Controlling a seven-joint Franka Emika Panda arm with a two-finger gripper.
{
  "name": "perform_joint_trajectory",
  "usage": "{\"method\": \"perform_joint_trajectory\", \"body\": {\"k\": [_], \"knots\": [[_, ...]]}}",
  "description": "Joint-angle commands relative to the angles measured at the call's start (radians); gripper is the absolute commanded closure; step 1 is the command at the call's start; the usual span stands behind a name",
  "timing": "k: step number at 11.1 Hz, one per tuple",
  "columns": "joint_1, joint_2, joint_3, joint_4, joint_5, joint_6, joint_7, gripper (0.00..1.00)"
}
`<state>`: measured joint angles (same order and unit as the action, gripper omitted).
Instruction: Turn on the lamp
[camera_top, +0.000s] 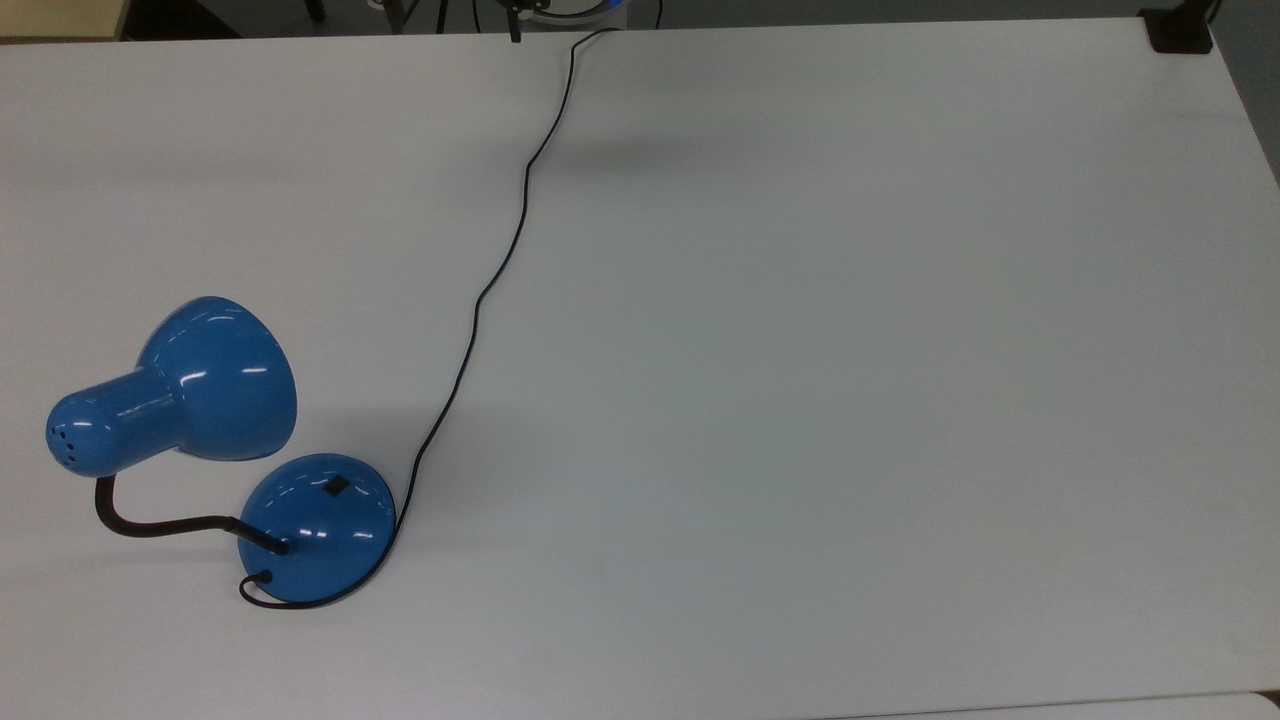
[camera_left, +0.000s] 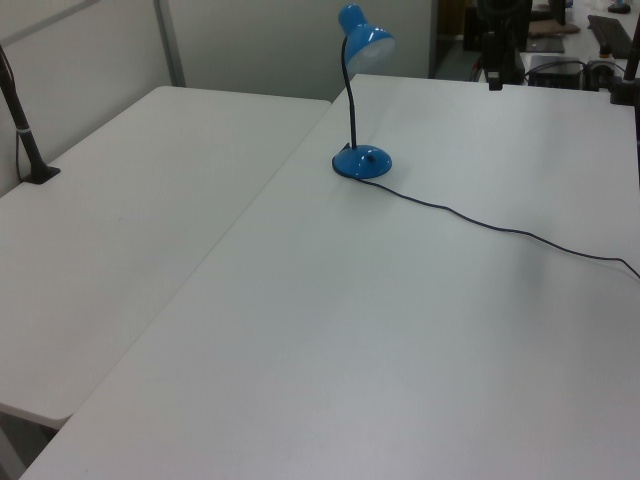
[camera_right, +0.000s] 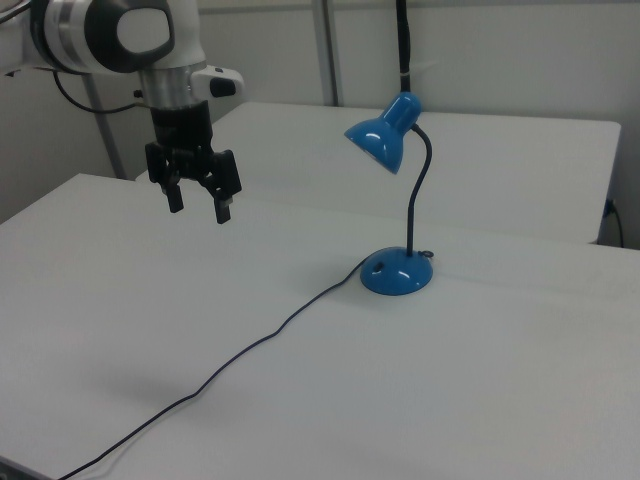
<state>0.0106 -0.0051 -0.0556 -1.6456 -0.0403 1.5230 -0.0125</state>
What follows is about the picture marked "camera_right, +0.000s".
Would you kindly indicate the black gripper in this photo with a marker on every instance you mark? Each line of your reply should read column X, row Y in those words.
column 182, row 135

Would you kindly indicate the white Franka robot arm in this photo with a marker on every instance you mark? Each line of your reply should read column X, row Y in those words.
column 90, row 35

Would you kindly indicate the blue gooseneck desk lamp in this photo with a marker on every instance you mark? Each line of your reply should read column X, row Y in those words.
column 395, row 200

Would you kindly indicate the black vertical pole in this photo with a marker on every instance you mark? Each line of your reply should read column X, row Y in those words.
column 404, row 45

